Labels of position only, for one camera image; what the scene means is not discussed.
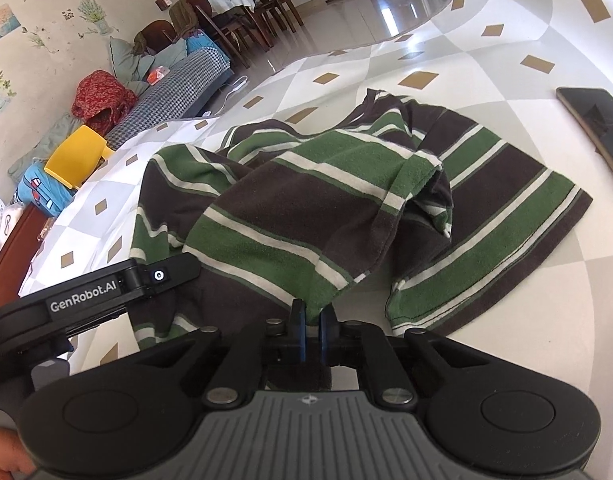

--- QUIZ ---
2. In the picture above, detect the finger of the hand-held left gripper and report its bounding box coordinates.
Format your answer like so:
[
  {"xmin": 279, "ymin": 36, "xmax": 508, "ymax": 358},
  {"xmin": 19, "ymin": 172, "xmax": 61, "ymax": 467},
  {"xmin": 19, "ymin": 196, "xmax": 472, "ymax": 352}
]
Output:
[{"xmin": 131, "ymin": 254, "xmax": 202, "ymax": 292}]

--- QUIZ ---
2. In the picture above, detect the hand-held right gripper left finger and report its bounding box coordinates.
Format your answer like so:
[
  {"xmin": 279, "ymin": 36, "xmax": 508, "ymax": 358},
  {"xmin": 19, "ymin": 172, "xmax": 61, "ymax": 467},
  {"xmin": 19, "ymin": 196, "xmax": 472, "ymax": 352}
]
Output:
[{"xmin": 151, "ymin": 300, "xmax": 307, "ymax": 406}]

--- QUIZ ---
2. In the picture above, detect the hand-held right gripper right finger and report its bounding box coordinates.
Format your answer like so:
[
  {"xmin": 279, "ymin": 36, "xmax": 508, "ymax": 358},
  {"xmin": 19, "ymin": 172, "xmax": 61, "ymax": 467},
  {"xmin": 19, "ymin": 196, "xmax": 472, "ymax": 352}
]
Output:
[{"xmin": 320, "ymin": 307, "xmax": 487, "ymax": 407}]

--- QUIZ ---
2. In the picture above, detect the green brown striped shirt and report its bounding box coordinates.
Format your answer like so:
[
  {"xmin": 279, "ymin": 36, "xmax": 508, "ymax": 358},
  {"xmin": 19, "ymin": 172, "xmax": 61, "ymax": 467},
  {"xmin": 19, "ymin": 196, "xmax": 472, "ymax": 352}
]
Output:
[{"xmin": 130, "ymin": 88, "xmax": 593, "ymax": 391}]

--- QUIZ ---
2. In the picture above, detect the person's left hand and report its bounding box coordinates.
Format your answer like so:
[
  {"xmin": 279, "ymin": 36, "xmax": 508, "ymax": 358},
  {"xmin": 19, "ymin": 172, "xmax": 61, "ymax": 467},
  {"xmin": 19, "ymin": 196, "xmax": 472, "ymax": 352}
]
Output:
[{"xmin": 0, "ymin": 426, "xmax": 37, "ymax": 480}]

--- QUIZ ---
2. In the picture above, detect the red wooden cabinet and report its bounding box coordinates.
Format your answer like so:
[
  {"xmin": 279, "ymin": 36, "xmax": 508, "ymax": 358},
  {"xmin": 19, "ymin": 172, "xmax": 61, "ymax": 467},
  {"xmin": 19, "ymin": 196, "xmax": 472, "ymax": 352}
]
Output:
[{"xmin": 0, "ymin": 205, "xmax": 52, "ymax": 311}]

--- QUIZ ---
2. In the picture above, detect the blue patterned cloth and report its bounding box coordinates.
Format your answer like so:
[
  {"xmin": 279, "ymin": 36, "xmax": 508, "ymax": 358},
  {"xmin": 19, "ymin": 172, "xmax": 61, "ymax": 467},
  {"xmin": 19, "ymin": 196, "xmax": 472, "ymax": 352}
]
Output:
[{"xmin": 14, "ymin": 162, "xmax": 77, "ymax": 216}]

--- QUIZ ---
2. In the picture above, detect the yellow plastic chair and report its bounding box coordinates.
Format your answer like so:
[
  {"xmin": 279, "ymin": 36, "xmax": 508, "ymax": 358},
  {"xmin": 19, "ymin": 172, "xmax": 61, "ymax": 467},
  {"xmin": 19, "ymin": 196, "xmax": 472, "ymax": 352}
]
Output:
[{"xmin": 45, "ymin": 126, "xmax": 114, "ymax": 188}]

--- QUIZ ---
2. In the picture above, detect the houndstooth covered sofa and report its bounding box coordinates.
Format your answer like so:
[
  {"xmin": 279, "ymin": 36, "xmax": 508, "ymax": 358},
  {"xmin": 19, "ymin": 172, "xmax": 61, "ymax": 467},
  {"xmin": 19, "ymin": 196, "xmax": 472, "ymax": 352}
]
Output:
[{"xmin": 106, "ymin": 47, "xmax": 232, "ymax": 151}]

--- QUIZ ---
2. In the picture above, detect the red patterned cloth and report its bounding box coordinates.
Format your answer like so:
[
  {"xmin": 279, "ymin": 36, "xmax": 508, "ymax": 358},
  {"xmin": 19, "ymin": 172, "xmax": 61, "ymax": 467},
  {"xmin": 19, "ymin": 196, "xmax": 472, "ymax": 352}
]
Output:
[{"xmin": 70, "ymin": 71, "xmax": 138, "ymax": 136}]

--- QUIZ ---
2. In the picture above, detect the teal blanket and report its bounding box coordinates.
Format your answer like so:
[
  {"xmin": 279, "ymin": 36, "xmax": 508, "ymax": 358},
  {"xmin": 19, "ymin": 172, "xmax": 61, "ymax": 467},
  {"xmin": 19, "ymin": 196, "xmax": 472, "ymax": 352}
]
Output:
[{"xmin": 109, "ymin": 37, "xmax": 187, "ymax": 96}]

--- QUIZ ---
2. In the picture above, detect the checkered diamond pattern tablecloth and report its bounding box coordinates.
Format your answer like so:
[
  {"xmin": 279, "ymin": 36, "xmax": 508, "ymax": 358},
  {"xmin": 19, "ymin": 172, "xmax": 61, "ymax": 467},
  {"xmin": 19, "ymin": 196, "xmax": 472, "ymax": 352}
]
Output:
[{"xmin": 19, "ymin": 0, "xmax": 613, "ymax": 461}]

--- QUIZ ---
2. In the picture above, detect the smartphone in clear case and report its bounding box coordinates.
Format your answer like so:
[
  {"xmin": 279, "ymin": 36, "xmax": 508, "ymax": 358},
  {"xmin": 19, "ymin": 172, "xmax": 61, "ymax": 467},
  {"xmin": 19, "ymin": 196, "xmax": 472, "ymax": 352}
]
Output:
[{"xmin": 556, "ymin": 86, "xmax": 613, "ymax": 191}]

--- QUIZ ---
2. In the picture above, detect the white power strip with cable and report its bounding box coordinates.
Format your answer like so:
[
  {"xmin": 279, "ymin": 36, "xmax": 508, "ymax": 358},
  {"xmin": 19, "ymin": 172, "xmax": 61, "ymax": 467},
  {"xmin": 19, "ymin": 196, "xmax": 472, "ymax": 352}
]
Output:
[{"xmin": 194, "ymin": 76, "xmax": 250, "ymax": 118}]

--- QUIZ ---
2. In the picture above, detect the lavender wall sticker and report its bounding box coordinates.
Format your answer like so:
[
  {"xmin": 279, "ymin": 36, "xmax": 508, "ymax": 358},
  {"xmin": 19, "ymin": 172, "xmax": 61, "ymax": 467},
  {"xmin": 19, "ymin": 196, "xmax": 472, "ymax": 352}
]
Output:
[{"xmin": 79, "ymin": 0, "xmax": 110, "ymax": 36}]

